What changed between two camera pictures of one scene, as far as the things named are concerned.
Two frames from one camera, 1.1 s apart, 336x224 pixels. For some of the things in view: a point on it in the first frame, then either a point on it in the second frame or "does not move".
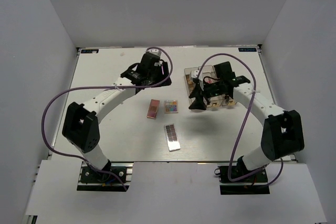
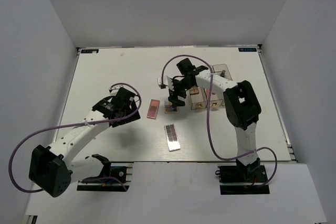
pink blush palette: [153, 108] does not move
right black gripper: [199, 93] → [174, 95]
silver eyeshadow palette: [171, 137] does not move
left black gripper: [165, 69] → [134, 116]
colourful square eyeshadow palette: [171, 106] does not move
